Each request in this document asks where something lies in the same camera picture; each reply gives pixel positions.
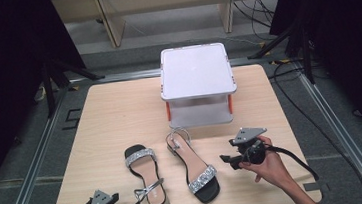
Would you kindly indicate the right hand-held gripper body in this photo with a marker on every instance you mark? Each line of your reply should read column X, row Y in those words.
column 252, row 148

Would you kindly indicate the white two-tier shoe rack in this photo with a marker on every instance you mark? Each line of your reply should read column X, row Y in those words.
column 196, row 77

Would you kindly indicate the person's right hand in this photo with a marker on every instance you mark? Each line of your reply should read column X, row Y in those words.
column 271, row 170

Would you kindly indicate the black tripod stand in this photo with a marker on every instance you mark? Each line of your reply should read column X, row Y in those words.
column 297, row 40
column 50, row 84

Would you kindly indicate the black curtain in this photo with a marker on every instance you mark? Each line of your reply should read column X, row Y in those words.
column 3, row 82
column 353, row 31

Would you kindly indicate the aluminium floor rail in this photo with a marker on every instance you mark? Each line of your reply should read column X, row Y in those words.
column 342, row 133
column 31, row 170
column 126, row 76

